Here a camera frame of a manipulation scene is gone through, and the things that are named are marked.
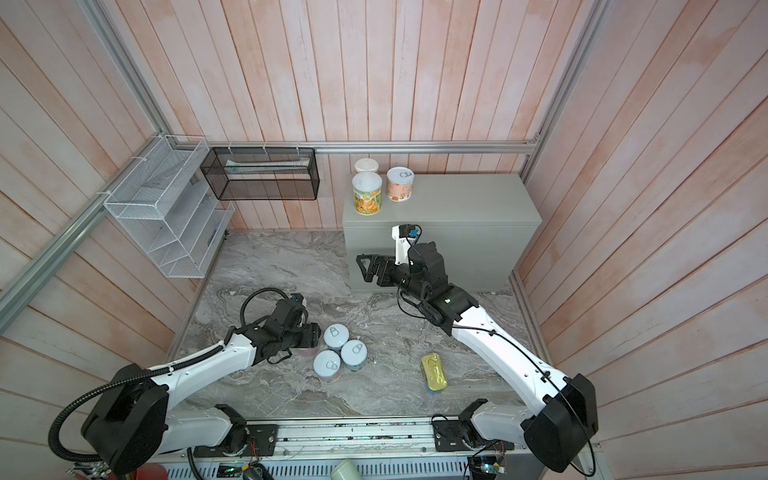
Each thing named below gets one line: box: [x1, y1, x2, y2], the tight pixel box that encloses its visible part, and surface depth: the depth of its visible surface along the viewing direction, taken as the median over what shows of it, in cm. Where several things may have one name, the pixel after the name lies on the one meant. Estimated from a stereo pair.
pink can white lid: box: [313, 350, 341, 383], surface depth 82 cm
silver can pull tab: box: [323, 323, 350, 348], surface depth 87 cm
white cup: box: [330, 458, 361, 480], surface depth 65 cm
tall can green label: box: [352, 171, 383, 216], surface depth 74 cm
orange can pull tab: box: [386, 166, 415, 203], surface depth 80 cm
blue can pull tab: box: [341, 339, 368, 371], surface depth 84 cm
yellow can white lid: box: [354, 158, 379, 174], surface depth 80 cm
